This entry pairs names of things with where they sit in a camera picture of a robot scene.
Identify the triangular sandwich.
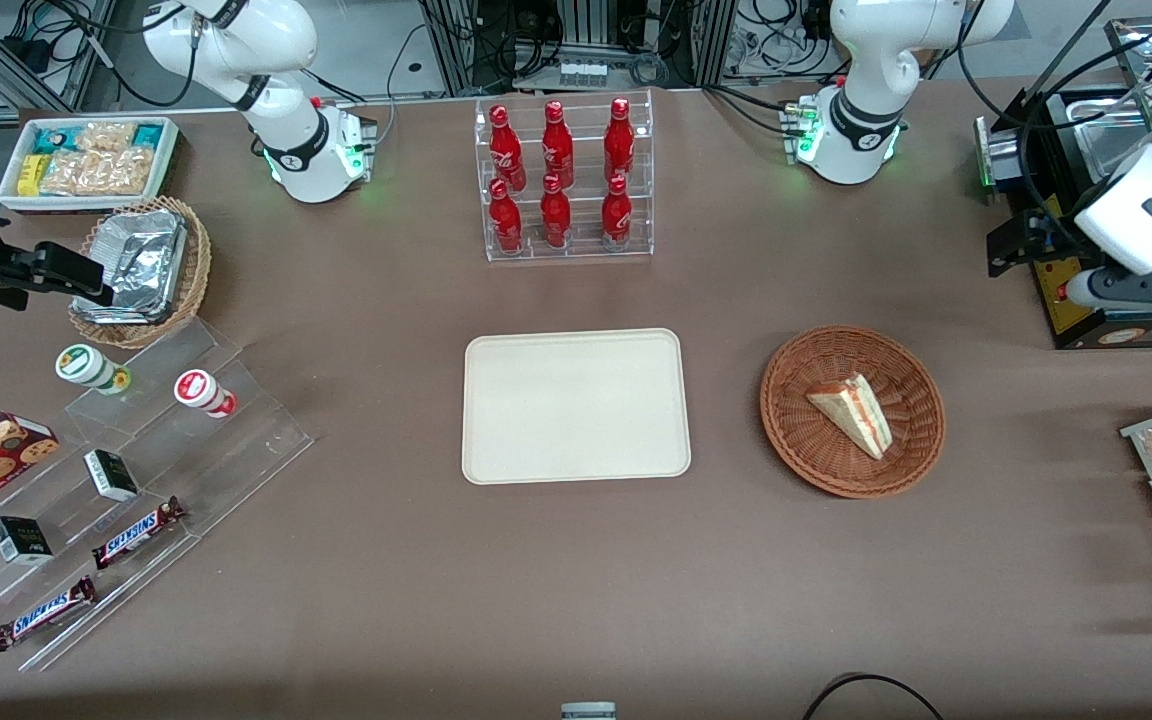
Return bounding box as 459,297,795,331
806,374,894,461

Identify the steel food tray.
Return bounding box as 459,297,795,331
1071,90,1152,187

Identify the light wicker basket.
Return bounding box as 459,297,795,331
69,196,212,349

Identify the round brown wicker basket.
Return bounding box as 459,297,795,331
760,325,946,499

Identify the cream plastic tray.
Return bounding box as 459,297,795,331
462,328,692,486

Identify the aluminium foil container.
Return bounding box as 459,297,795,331
74,208,188,324

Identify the white rectangular snack bin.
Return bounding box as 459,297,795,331
0,116,180,213

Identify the green lid cup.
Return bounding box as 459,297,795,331
55,343,132,396

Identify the large clear cracker bag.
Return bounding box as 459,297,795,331
41,147,153,197

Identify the black food display case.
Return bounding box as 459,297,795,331
976,15,1152,351

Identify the small clear cracker bag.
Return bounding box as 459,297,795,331
76,122,137,153

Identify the red lid cup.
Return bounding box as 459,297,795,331
174,369,237,419

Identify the small black box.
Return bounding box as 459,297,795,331
0,516,54,566
84,449,140,503

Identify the clear acrylic stepped shelf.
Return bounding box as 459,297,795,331
0,318,315,673

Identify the snickers chocolate bar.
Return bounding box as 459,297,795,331
0,576,99,653
91,497,187,571

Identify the red cola bottle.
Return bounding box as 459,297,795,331
601,174,633,246
489,104,527,191
540,174,572,249
542,100,575,189
604,97,635,184
489,178,524,254

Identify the clear acrylic bottle rack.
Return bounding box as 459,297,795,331
474,88,655,263

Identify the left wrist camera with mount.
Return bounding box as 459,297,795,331
1064,265,1152,313

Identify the black cable loop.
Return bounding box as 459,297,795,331
802,673,944,720

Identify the aluminium frame rack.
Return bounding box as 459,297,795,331
416,0,742,97

